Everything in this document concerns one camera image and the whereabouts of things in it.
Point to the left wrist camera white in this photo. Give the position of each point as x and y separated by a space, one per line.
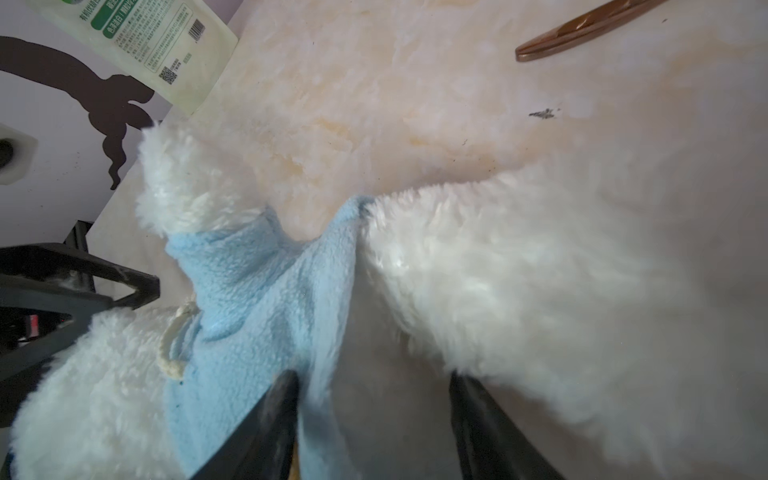
18 150

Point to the wooden knife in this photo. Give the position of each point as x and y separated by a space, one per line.
588 26

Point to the white teddy bear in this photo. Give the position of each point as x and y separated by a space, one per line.
625 296

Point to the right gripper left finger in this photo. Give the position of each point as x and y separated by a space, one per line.
263 446

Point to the white green refill pouch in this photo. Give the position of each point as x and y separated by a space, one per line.
178 48

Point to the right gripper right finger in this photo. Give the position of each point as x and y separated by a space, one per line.
489 445

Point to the light blue bear hoodie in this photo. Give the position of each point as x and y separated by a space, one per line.
265 303

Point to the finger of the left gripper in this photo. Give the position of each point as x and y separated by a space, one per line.
80 306
50 261

